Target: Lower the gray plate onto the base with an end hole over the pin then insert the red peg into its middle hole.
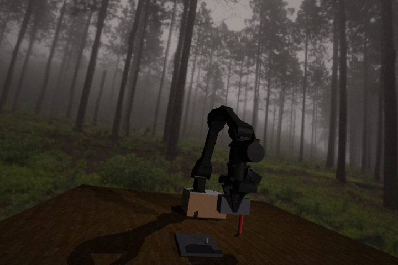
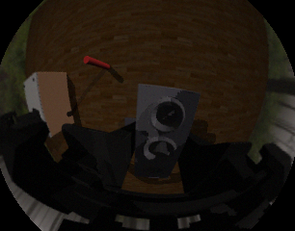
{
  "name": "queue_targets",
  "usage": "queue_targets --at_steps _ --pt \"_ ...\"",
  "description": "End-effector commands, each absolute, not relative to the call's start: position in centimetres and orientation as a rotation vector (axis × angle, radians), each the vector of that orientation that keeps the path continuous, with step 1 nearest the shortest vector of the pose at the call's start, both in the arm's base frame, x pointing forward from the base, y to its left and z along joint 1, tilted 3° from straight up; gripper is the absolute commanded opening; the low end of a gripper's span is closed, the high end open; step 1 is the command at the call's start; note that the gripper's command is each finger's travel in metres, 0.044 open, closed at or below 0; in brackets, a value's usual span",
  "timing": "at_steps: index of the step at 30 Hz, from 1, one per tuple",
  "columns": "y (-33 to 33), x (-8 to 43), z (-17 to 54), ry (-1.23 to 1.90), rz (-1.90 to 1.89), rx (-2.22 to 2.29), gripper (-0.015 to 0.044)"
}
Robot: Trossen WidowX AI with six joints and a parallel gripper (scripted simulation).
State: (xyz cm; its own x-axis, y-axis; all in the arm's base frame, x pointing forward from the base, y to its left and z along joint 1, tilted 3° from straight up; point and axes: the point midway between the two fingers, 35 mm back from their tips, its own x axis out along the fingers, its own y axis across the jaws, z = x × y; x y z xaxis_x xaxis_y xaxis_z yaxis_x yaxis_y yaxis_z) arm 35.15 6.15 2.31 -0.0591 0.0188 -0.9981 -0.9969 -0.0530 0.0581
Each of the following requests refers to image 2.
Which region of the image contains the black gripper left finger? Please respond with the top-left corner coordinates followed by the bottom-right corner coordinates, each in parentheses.
top-left (62, 122), bottom-right (136, 189)

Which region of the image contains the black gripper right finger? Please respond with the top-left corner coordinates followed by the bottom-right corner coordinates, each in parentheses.
top-left (177, 132), bottom-right (253, 193)

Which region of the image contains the red peg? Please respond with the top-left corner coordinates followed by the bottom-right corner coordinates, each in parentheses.
top-left (83, 55), bottom-right (109, 69)

